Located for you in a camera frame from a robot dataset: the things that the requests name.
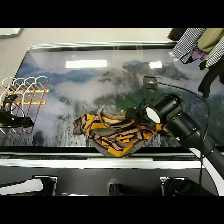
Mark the yellow black striped garment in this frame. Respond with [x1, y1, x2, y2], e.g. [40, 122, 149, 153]
[72, 107, 169, 158]

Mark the olive green garment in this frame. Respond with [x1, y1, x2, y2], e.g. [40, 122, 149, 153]
[197, 27, 224, 53]

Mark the purple garment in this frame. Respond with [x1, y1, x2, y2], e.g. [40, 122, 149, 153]
[190, 45, 210, 62]

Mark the white clothes hanger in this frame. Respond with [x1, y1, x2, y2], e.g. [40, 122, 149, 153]
[12, 76, 29, 100]
[33, 75, 50, 92]
[22, 76, 40, 98]
[0, 77, 17, 105]

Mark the orange red hanger rack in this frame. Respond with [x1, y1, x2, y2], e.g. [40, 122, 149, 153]
[6, 87, 51, 136]

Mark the silver frame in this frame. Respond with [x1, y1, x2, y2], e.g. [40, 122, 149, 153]
[0, 151, 224, 197]

